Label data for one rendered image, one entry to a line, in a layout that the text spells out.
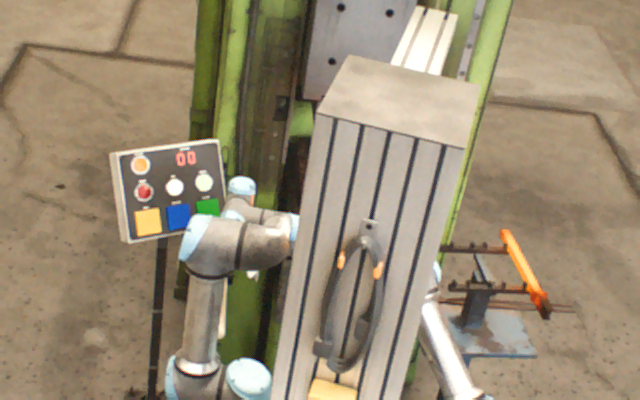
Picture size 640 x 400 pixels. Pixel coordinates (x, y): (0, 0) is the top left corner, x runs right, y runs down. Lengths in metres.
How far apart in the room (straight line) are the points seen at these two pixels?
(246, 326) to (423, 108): 2.26
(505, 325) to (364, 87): 1.89
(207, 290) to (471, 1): 1.35
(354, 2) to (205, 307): 1.08
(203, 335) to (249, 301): 1.32
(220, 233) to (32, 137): 3.23
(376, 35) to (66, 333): 1.91
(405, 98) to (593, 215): 3.92
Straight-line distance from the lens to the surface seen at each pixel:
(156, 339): 3.47
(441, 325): 2.48
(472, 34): 3.12
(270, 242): 2.20
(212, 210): 3.03
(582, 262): 5.05
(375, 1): 2.87
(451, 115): 1.59
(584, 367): 4.41
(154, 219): 2.96
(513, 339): 3.34
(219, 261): 2.20
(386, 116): 1.54
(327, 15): 2.87
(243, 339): 3.78
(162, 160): 2.97
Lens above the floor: 2.74
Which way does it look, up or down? 32 degrees down
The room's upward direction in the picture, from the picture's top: 10 degrees clockwise
